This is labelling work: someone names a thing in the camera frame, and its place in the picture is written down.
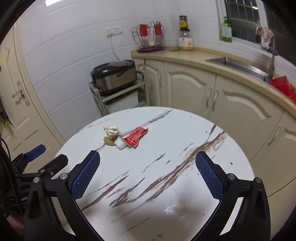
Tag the green detergent bottle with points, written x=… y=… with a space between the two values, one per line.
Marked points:
x=226 y=31

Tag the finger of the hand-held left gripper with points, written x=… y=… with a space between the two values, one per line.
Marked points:
x=56 y=163
x=34 y=153

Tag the white plastic spoon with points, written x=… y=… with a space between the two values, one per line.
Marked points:
x=151 y=41

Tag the dark rice cooker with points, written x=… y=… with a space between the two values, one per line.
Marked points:
x=111 y=76

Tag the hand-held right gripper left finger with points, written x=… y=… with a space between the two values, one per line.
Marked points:
x=85 y=178

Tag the red sauce packet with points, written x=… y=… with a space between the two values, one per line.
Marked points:
x=134 y=138

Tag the purple rack tray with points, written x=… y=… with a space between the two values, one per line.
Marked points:
x=152 y=49

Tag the steel sink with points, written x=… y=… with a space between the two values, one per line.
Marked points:
x=238 y=66

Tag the small brown cookie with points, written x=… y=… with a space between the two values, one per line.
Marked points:
x=109 y=141

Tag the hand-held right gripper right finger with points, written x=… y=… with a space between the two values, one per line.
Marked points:
x=209 y=178

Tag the white frame window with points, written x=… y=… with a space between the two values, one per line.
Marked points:
x=245 y=16

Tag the white wall socket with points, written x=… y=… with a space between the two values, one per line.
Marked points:
x=113 y=31

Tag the red plastic basin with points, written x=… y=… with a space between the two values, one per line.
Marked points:
x=283 y=87

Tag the pink cloth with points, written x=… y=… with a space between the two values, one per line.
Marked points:
x=264 y=34

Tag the white panel door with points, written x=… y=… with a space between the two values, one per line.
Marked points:
x=30 y=115

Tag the cream kitchen cabinet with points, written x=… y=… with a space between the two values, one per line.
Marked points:
x=185 y=92

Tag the grey storage trolley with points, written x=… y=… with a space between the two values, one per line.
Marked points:
x=97 y=97

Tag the white storage box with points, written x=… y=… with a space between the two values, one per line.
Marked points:
x=122 y=102

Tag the metal faucet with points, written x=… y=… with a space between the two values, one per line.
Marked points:
x=271 y=64

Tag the person's left hand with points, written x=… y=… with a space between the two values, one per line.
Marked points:
x=16 y=223

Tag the white torn packet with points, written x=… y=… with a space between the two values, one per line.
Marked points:
x=121 y=143

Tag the cream paper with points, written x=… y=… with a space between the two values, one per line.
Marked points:
x=111 y=131

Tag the beige kitchen countertop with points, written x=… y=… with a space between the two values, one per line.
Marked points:
x=185 y=55

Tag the red cup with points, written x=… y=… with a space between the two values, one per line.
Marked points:
x=143 y=30
x=157 y=29

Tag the small yellow label jar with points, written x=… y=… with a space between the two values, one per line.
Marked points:
x=183 y=22

